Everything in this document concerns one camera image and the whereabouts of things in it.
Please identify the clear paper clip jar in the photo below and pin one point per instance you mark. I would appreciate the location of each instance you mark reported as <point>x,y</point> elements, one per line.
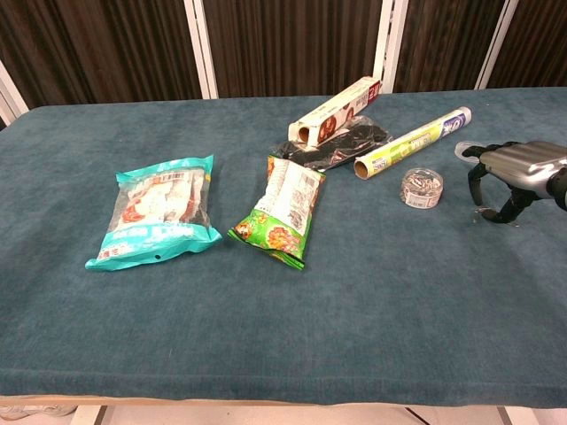
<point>422,188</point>

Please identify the white sneaker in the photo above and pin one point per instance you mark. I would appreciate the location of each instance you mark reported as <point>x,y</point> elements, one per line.
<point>35,412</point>

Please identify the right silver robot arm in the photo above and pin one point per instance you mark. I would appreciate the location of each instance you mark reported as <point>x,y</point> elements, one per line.
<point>559,190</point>

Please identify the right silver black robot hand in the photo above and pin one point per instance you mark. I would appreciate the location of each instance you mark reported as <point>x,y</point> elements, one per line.
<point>522,164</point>

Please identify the teal snack bag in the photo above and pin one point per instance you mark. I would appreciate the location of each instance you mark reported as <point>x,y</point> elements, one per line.
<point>159,208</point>

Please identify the green snack bag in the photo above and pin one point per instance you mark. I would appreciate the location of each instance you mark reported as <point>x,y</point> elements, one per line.
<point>283,203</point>

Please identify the silver paper clip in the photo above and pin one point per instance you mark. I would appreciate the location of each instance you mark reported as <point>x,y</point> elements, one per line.
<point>511,224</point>
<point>476,216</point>

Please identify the white table leg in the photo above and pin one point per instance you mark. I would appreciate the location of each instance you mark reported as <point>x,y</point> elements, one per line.
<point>90,416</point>
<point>507,416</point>

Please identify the white cling wrap box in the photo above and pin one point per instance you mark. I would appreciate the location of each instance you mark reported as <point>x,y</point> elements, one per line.
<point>336,113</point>

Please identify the white frame post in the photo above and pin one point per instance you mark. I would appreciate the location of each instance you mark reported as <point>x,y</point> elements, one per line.
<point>11,95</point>
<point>390,44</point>
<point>496,44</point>
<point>201,48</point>

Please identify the black plastic packaged item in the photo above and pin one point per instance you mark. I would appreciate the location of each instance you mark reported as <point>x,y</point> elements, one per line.
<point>345,144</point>

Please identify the teal table cloth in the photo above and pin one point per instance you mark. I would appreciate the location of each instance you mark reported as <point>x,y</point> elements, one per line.
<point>221,319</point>

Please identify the green cling film roll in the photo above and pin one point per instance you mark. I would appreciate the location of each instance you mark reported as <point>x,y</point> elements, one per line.
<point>412,144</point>

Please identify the clear round jar lid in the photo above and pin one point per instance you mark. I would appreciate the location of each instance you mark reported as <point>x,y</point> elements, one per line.
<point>463,155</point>

